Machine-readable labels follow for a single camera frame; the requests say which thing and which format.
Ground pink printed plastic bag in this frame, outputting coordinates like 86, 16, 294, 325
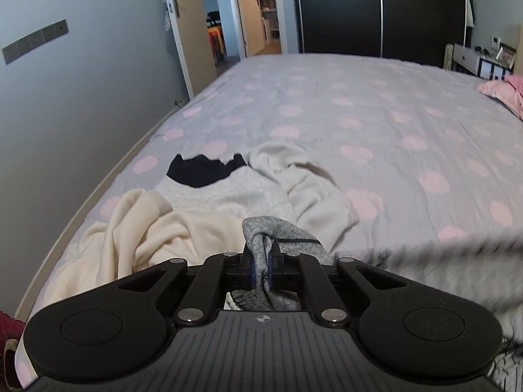
0, 310, 27, 389

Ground grey wall switch panel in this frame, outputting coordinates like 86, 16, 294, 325
2, 20, 68, 65

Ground light grey navy-collar sweatshirt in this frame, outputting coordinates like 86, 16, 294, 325
155, 153, 297, 223

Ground white garment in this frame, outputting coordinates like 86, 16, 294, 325
247, 142, 360, 246

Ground grey pink-dotted bed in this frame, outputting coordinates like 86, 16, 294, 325
14, 53, 523, 392

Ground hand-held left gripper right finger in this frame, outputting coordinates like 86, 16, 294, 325
265, 239, 410, 327

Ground black sliding wardrobe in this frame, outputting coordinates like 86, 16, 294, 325
291, 0, 469, 60

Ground photo frame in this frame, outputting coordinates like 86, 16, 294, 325
496, 43, 518, 68

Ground beige door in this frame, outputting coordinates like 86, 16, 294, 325
161, 0, 218, 99

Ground grey striped bow-print garment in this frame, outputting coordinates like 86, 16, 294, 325
225, 214, 523, 392

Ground white hallway shelf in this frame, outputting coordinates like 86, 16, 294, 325
253, 0, 282, 44

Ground white nightstand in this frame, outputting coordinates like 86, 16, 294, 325
443, 43, 518, 81

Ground pink pillow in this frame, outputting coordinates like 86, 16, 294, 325
478, 74, 523, 122

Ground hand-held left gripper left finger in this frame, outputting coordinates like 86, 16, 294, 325
116, 241, 256, 327

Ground orange stool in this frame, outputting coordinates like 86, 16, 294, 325
208, 24, 228, 60

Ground cream sweater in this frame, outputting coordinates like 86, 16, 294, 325
41, 188, 246, 312

